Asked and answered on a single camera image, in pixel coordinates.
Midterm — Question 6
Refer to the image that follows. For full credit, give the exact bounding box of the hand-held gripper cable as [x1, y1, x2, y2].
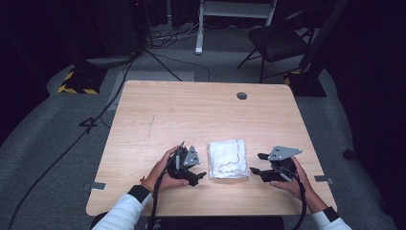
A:
[281, 167, 308, 230]
[148, 152, 180, 230]

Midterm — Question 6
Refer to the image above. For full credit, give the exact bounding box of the white towel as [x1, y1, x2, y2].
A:
[207, 138, 251, 180]

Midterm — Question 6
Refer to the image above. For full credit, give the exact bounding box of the orange bracelet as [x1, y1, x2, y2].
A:
[139, 176, 155, 195]

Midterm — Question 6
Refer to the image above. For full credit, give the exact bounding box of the left hand-held gripper cable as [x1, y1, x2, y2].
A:
[148, 152, 180, 230]

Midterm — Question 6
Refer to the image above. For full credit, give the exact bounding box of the person's dark lap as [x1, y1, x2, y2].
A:
[90, 212, 285, 230]

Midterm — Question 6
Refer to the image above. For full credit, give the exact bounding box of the person's left hand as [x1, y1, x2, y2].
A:
[142, 146, 190, 195]

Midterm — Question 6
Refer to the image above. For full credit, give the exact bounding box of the black folding chair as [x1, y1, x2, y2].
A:
[237, 9, 315, 84]

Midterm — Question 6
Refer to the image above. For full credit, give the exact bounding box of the person's right hand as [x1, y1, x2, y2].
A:
[269, 156, 316, 201]

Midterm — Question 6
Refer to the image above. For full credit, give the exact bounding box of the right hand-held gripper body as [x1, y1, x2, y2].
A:
[262, 146, 304, 184]

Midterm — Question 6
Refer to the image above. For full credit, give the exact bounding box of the grey tape strip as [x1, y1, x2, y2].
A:
[313, 174, 335, 186]
[81, 181, 106, 192]

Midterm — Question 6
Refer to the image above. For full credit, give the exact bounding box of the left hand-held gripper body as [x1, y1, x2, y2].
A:
[168, 141, 201, 178]

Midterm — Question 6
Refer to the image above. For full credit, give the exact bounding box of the black yellow striped stand base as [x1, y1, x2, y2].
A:
[283, 68, 327, 98]
[56, 65, 108, 95]

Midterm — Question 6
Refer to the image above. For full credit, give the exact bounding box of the right hand-held gripper cable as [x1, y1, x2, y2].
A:
[281, 167, 308, 230]

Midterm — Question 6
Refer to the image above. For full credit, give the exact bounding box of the white metal stand frame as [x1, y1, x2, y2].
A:
[194, 0, 278, 56]

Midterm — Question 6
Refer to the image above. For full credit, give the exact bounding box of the thin black curved floor cable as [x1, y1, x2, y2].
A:
[152, 52, 212, 83]

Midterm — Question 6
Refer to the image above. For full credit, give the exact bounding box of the long black floor cable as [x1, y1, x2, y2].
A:
[8, 57, 136, 230]

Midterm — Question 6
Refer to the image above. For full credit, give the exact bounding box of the dark equipment cabinet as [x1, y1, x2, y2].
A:
[85, 0, 148, 66]

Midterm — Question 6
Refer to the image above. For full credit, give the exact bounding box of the black slanted stand pole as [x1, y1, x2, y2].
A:
[300, 0, 350, 75]

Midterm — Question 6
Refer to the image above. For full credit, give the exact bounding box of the bundle of floor cables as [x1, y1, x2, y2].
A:
[147, 22, 207, 50]

